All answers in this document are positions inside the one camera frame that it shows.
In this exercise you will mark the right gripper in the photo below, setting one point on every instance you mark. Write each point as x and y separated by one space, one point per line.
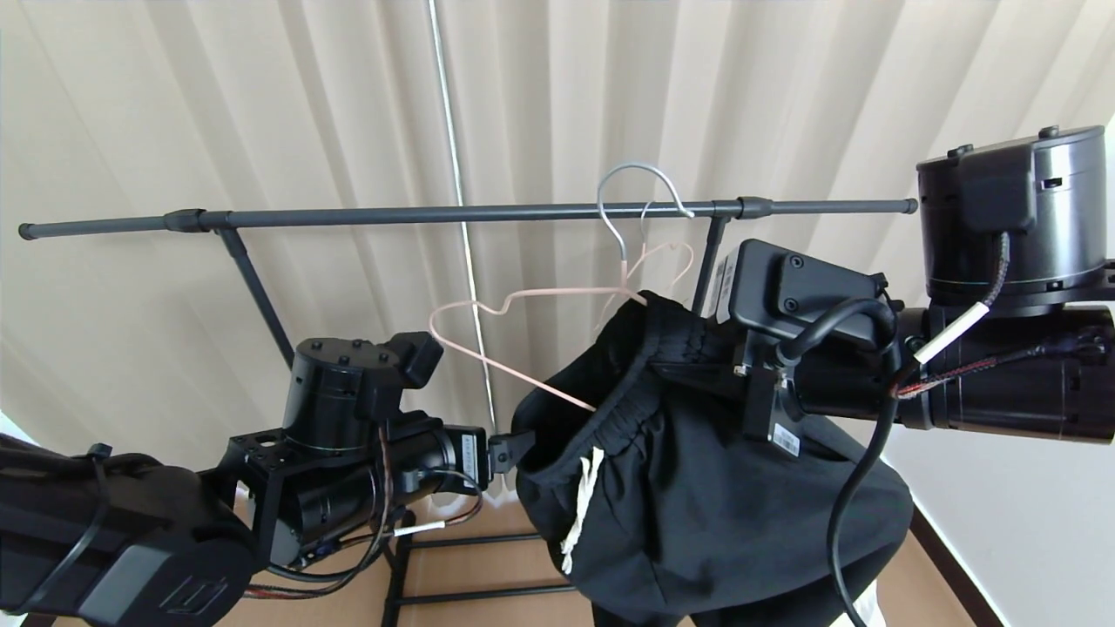
836 387

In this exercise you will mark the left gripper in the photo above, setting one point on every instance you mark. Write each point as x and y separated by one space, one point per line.
435 461

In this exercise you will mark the pink clothes hanger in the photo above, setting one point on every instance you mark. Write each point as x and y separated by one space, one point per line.
645 228
540 381

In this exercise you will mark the black shorts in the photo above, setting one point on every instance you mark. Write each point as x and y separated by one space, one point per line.
697 505

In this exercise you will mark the white shirt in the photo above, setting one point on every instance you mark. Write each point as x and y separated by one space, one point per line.
868 610

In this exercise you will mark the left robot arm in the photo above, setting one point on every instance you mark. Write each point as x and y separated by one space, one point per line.
131 540

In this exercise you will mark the black clothes rack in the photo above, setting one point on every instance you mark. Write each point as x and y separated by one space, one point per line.
348 214

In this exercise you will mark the beige curtain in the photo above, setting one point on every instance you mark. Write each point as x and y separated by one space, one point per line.
218 104

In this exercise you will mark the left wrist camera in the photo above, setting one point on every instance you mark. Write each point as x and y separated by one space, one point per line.
418 357

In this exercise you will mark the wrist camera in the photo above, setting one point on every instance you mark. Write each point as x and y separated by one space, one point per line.
418 357
801 287

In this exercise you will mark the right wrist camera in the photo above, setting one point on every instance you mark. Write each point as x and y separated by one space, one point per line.
801 287

